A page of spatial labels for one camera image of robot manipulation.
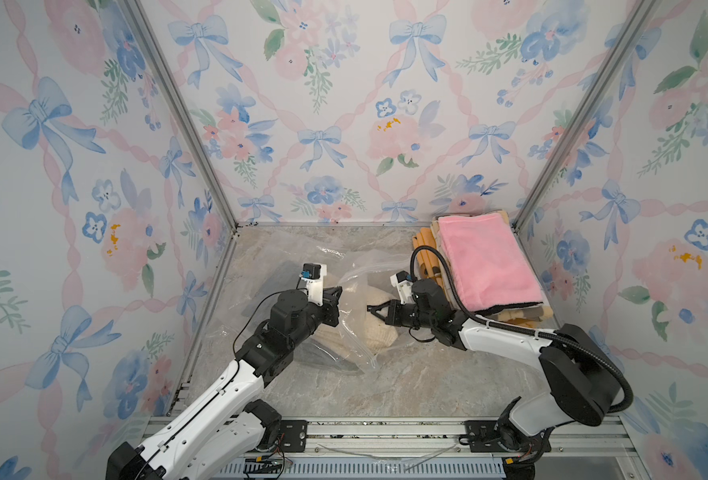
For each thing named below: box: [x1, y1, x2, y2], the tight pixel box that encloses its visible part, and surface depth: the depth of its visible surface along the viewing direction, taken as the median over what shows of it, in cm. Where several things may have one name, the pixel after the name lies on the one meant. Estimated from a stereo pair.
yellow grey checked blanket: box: [431, 210, 553, 329], surface depth 87 cm
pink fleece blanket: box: [437, 214, 543, 312], surface depth 91 cm
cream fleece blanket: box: [314, 286, 399, 363], surface depth 80 cm
